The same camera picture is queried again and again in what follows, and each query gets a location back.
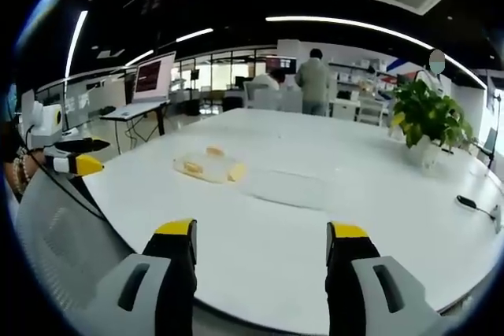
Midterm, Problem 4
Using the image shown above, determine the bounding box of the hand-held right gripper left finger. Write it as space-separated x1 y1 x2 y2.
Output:
84 217 198 336

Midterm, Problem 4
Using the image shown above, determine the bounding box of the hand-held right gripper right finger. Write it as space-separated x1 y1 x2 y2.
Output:
324 220 446 336

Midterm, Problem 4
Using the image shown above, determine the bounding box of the white side desk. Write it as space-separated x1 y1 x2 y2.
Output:
98 100 172 156

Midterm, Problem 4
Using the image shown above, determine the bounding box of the grey mesh chair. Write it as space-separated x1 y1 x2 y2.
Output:
14 168 139 316

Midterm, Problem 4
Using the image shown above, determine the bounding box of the large monitor on stand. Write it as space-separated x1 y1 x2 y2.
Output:
131 50 177 104

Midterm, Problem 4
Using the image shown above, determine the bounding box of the clear plastic bag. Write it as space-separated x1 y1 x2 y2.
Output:
172 150 248 185

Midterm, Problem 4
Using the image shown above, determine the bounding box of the small black device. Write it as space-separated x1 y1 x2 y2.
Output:
455 194 478 210

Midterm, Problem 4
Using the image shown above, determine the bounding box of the green potted plant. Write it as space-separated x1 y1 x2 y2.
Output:
387 78 476 174

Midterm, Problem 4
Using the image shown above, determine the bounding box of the background computer monitor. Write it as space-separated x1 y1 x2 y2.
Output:
265 56 298 75

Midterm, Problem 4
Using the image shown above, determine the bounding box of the black tripod stand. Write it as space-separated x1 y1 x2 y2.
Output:
486 90 504 170

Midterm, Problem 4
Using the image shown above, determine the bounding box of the white storage shelf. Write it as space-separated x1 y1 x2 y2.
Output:
329 57 397 119

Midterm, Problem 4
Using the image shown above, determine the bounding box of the long ceiling light strip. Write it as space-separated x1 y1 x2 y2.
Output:
265 15 490 90

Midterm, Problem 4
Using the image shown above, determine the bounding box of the beaded bracelet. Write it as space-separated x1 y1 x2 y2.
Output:
12 153 35 194

